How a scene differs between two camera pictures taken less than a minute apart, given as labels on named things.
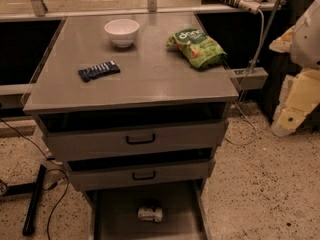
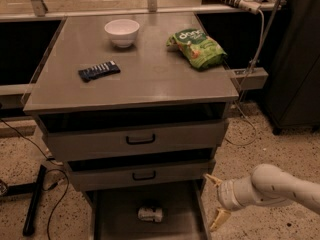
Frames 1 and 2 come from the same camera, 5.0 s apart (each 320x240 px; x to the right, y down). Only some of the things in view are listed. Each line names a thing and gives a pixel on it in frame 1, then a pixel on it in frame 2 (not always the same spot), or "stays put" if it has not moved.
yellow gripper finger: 300,94 -> 221,216
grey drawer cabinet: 138,125 stays put
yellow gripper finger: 284,43 -> 212,179
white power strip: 249,2 stays put
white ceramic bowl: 122,31 stays put
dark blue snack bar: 99,70 stays put
